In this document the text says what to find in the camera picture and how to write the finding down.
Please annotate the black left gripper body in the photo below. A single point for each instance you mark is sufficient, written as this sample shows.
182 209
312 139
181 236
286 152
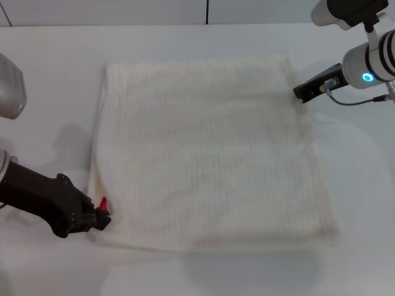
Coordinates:
46 197

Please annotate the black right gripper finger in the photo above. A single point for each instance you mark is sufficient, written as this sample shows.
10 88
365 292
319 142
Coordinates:
301 92

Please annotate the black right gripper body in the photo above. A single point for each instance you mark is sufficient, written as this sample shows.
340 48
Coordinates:
327 78

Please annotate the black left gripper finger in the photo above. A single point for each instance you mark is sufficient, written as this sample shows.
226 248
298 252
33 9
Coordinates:
98 209
102 220

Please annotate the white ribbed towel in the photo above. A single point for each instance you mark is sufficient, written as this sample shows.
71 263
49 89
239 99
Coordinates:
210 154

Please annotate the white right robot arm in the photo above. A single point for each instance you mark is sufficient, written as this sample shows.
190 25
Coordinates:
370 64

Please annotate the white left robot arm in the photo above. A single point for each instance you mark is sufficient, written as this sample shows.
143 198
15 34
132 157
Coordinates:
9 89

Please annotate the small red tag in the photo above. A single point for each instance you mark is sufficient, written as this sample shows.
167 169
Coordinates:
104 204

